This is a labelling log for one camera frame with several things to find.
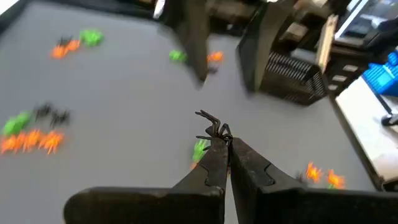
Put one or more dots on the orange green pieces right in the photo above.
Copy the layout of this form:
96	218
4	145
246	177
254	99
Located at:
59	52

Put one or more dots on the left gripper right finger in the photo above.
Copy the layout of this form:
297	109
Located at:
280	205

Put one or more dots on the black plastic mesh basket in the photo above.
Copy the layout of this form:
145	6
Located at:
289	77

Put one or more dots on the black monitor screen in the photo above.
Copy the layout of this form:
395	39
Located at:
363	18

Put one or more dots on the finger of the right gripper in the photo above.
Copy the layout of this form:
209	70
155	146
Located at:
194	37
261	43

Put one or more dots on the blue plastic crate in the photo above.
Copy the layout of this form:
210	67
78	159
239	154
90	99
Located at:
382	77

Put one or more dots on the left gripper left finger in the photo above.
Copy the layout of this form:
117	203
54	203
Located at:
155	205

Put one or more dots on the black drawer unit with labels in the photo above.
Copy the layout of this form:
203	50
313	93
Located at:
351	77

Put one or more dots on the black plastic spider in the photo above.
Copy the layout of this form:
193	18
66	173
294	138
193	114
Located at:
213	70
217	130
60	117
300	177
43	110
64	40

